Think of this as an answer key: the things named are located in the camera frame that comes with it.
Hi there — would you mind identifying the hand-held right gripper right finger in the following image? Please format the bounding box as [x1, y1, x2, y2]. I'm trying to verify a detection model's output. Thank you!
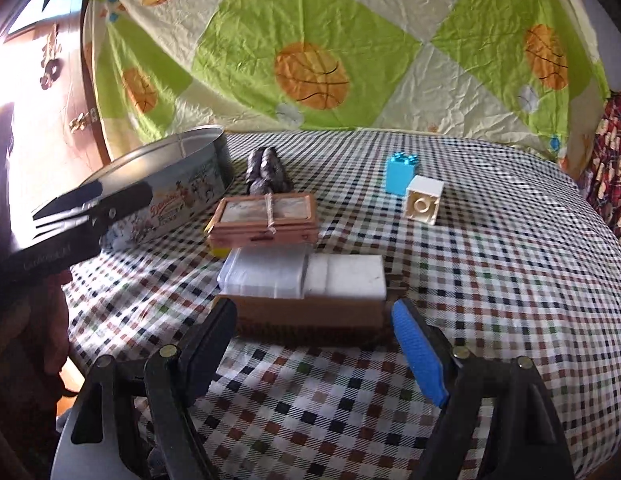
[391, 297, 576, 480]

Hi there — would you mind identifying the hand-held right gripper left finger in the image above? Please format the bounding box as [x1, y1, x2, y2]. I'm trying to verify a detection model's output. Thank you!
[73, 297, 238, 480]

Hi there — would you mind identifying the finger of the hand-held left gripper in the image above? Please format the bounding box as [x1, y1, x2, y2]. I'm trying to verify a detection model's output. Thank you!
[20, 209, 120, 252]
[33, 181, 154, 221]

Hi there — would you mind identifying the clear plastic box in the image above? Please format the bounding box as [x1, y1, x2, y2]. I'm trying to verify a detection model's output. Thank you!
[218, 247, 311, 302]

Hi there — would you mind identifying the round metal cookie tin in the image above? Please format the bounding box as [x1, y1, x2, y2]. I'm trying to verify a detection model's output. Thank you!
[33, 125, 232, 252]

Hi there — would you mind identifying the small wooden frame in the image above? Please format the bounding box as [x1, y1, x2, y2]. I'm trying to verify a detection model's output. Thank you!
[206, 192, 319, 251]

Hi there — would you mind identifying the person's left forearm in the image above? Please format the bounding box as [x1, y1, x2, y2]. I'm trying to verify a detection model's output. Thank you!
[38, 269, 72, 378]

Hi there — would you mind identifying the wooden door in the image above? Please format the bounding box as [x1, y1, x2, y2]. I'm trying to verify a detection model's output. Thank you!
[0, 0, 112, 211]

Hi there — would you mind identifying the checkered tablecloth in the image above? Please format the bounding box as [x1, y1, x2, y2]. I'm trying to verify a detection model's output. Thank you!
[60, 127, 621, 480]

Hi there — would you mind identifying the hanging door ornament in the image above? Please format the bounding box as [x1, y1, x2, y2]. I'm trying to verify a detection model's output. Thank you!
[39, 24, 62, 91]

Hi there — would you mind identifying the white building block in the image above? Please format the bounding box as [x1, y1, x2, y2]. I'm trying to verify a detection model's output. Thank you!
[405, 176, 445, 224]

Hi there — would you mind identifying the dark brown figurine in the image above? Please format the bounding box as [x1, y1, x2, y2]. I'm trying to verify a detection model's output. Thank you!
[245, 146, 294, 196]

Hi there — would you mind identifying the blue building block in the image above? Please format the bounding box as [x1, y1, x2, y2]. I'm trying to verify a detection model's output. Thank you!
[385, 151, 419, 196]

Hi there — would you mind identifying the red plaid cloth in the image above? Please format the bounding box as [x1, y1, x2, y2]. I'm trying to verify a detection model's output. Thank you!
[578, 89, 621, 252]

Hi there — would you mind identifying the basketball print blanket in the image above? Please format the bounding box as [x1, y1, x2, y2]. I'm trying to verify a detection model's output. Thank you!
[83, 0, 614, 171]

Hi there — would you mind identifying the brass door handle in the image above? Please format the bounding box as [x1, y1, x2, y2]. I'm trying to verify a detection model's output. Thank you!
[69, 109, 99, 134]

